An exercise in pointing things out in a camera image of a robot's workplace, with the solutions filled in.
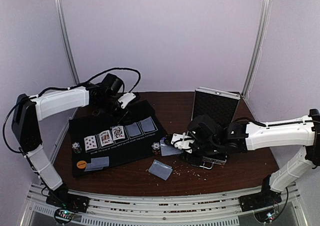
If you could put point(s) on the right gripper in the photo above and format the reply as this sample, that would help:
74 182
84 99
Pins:
169 141

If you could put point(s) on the face-up community card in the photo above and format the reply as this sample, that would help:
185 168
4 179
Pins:
118 133
105 138
90 143

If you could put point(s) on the playing card deck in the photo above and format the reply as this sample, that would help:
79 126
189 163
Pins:
167 150

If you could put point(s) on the community card face-down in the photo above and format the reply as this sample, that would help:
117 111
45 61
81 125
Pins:
133 130
147 125

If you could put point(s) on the aluminium poker case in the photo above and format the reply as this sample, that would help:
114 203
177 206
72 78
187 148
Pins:
221 107

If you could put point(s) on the black poker mat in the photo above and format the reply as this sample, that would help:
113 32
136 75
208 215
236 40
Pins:
121 151

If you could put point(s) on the poker chip stack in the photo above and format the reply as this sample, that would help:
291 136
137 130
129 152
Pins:
156 148
76 147

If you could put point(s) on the orange big blind button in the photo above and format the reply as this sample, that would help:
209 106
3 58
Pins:
81 164

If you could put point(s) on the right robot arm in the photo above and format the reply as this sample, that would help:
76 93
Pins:
303 131

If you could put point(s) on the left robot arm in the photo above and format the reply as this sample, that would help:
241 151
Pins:
28 111

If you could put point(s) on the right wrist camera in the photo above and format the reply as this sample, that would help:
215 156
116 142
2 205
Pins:
204 129

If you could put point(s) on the left aluminium frame post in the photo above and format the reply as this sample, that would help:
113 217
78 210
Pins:
66 41

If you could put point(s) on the aluminium frame post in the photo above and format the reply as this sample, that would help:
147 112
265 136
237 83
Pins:
257 49
66 41

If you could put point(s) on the right aluminium frame post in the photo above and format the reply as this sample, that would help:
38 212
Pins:
257 49

